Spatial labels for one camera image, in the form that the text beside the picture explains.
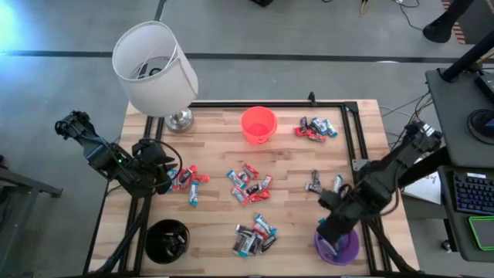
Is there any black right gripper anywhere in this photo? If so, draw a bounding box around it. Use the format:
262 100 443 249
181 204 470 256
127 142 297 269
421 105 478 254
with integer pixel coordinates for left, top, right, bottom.
315 188 364 247

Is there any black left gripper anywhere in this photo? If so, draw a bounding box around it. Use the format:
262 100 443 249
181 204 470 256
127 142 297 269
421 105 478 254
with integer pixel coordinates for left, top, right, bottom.
133 139 177 193

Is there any orange pumpkin face bucket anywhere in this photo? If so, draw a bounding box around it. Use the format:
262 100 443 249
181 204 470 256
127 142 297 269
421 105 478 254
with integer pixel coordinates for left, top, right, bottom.
240 105 279 146

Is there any purple pumpkin face bucket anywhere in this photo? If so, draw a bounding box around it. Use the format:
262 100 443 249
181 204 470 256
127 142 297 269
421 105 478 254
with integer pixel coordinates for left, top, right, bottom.
313 227 361 266

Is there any black plastic bucket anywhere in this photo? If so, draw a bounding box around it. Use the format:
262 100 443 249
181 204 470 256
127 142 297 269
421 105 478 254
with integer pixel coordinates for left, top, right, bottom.
144 219 191 266

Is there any white paper sheet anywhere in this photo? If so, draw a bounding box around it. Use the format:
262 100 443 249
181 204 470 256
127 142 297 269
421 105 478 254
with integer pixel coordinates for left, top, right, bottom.
401 171 443 205

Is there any white shade silver table lamp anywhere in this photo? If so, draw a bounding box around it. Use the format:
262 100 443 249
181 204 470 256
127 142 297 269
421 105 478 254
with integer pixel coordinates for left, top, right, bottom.
111 20 200 134

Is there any dark grey desk top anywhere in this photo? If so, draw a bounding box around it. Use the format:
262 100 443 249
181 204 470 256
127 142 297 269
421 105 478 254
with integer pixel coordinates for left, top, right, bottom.
438 165 494 264

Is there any backlit black keyboard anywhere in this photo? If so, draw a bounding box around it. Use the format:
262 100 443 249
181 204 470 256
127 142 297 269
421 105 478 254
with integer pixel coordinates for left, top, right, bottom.
453 171 494 216

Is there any grey metal side table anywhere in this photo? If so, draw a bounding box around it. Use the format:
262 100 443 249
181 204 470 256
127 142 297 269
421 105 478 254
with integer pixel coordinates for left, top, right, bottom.
0 154 63 278

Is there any round black stand base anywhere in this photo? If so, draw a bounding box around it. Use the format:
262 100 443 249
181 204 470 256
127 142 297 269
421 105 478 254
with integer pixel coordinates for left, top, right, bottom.
465 108 494 147

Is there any black desk device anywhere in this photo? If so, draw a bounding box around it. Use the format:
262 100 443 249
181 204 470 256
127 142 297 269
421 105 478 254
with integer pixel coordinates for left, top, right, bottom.
474 72 494 104

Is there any black monitor pole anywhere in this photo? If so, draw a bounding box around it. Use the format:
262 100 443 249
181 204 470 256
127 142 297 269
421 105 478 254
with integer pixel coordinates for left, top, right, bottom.
439 30 494 83

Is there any black stand foot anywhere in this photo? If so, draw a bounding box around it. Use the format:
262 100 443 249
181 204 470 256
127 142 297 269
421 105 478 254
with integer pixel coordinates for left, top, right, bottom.
422 0 475 44

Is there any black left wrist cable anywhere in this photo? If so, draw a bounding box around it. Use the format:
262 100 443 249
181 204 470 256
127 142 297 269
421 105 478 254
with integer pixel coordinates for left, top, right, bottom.
152 137 184 190

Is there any black cable bundle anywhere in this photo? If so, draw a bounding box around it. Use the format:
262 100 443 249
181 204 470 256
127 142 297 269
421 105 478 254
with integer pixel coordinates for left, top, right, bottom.
358 215 416 276
92 192 152 276

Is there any black floor cable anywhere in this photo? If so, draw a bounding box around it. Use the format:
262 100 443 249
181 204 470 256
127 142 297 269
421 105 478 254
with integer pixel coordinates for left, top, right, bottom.
389 0 425 32

